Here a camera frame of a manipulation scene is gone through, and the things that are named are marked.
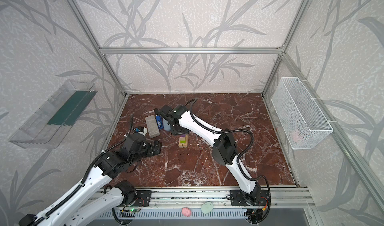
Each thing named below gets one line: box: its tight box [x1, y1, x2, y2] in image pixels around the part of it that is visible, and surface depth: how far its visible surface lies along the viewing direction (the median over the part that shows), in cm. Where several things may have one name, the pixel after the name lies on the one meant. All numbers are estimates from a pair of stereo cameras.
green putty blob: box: [201, 201, 214, 214], surface depth 72 cm
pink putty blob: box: [181, 207, 192, 217], surface depth 70 cm
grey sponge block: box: [145, 115, 161, 138], surface depth 101 cm
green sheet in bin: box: [47, 90, 98, 127], surface depth 70 cm
